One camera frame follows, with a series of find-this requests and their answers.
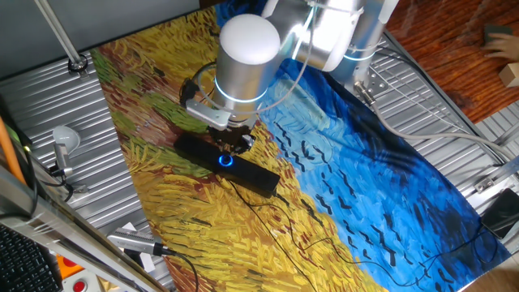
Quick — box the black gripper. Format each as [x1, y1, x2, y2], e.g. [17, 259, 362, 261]
[209, 122, 257, 156]

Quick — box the black speaker bar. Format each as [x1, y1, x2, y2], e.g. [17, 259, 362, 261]
[173, 132, 281, 199]

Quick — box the person hand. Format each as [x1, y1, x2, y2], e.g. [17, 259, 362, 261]
[481, 32, 519, 62]

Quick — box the Van Gogh painting cloth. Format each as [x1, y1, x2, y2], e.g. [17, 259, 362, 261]
[89, 0, 512, 292]

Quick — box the grey metal pole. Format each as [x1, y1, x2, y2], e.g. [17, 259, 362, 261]
[34, 0, 89, 78]

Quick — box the orange emergency stop box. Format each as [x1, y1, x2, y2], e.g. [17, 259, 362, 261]
[54, 254, 84, 280]

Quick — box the grey box red button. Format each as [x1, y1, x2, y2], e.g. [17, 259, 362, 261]
[60, 271, 102, 292]

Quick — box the orange pole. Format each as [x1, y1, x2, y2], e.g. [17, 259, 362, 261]
[0, 115, 26, 184]

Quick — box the black keyboard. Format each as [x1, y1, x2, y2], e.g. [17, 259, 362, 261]
[0, 225, 64, 292]

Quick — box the aluminium profile bar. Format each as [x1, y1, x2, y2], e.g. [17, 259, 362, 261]
[486, 156, 519, 183]

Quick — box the black phone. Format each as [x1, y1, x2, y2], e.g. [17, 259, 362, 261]
[480, 187, 519, 240]

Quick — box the tan cardboard box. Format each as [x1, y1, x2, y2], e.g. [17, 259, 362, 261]
[498, 62, 519, 88]

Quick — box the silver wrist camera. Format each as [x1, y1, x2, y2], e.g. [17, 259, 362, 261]
[185, 98, 232, 131]

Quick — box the thin black speaker cable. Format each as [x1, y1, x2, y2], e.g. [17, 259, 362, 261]
[229, 180, 500, 292]

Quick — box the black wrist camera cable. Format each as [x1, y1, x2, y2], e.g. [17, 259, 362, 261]
[180, 0, 318, 115]

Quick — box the silver ribbed camera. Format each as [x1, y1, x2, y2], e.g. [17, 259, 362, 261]
[107, 227, 175, 257]

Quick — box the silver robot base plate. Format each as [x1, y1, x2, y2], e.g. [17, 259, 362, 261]
[352, 67, 390, 102]

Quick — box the thick grey robot cable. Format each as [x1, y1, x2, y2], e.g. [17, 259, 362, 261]
[353, 80, 519, 163]

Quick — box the aluminium frame rail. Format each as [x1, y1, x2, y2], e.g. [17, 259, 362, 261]
[0, 161, 169, 292]

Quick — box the silver corner bracket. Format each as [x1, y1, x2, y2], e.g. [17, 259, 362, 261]
[473, 176, 496, 195]

